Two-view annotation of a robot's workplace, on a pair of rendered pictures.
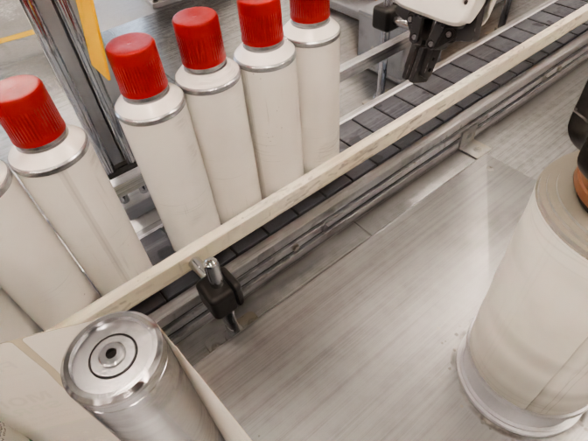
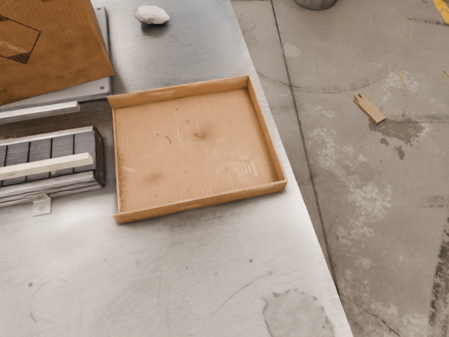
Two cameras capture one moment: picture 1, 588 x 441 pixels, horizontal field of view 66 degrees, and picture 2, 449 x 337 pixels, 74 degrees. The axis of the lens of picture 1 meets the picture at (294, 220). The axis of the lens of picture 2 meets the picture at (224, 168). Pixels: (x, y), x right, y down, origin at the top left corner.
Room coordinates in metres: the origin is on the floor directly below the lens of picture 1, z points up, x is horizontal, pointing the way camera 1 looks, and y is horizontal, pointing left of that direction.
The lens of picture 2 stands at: (0.61, -0.93, 1.34)
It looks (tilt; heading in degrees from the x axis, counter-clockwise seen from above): 62 degrees down; 21
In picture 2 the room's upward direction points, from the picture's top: 2 degrees clockwise
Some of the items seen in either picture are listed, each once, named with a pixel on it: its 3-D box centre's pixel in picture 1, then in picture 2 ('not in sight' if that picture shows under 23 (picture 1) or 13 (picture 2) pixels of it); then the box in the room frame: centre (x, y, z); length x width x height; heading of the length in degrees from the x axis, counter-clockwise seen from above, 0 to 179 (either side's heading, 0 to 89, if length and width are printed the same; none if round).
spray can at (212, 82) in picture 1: (220, 132); not in sight; (0.33, 0.06, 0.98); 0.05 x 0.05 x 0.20
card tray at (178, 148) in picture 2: not in sight; (191, 141); (0.88, -0.75, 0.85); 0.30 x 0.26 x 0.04; 125
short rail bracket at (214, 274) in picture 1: (225, 301); not in sight; (0.21, 0.07, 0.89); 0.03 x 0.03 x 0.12; 35
